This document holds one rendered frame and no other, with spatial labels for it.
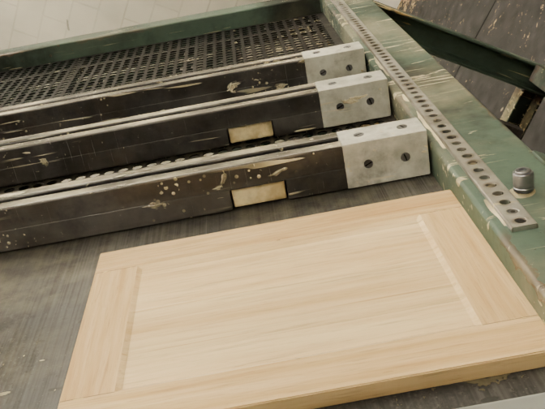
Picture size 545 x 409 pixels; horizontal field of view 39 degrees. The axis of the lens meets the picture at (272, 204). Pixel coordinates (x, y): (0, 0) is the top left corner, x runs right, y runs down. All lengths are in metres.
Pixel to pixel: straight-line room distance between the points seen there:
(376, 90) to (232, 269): 0.56
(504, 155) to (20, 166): 0.84
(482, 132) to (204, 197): 0.42
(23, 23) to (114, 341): 5.82
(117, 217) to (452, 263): 0.51
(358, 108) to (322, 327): 0.66
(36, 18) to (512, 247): 5.91
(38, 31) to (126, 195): 5.50
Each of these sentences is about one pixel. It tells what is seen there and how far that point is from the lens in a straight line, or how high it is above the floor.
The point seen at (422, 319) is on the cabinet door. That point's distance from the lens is 0.83.
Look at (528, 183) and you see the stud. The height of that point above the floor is 0.86.
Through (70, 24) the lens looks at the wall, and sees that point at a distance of 6.54.
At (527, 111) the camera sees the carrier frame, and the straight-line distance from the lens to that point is 2.70.
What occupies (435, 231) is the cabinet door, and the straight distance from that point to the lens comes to 0.98.
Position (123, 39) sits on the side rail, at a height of 1.41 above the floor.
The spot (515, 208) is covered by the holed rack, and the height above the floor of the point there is 0.88.
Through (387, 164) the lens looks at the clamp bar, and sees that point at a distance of 1.15.
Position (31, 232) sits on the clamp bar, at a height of 1.41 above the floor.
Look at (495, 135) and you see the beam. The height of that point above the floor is 0.83.
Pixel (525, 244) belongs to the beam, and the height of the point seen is 0.89.
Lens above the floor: 1.33
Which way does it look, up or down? 12 degrees down
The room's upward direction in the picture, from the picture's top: 73 degrees counter-clockwise
